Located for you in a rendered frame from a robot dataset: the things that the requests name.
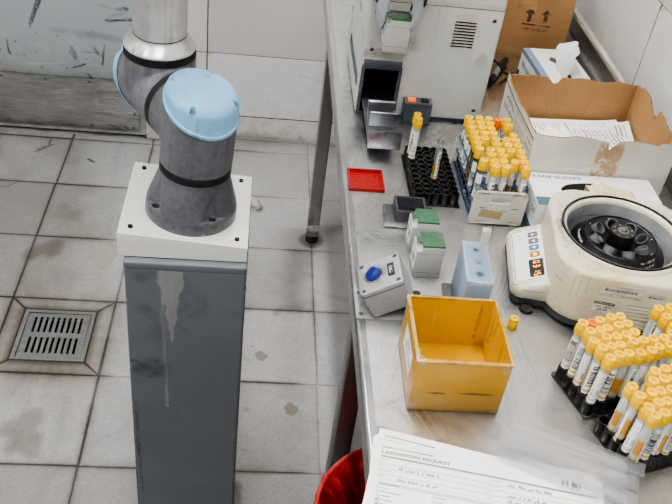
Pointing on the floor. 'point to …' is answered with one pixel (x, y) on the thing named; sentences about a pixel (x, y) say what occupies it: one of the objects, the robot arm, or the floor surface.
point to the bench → (338, 46)
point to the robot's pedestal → (185, 376)
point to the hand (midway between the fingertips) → (397, 24)
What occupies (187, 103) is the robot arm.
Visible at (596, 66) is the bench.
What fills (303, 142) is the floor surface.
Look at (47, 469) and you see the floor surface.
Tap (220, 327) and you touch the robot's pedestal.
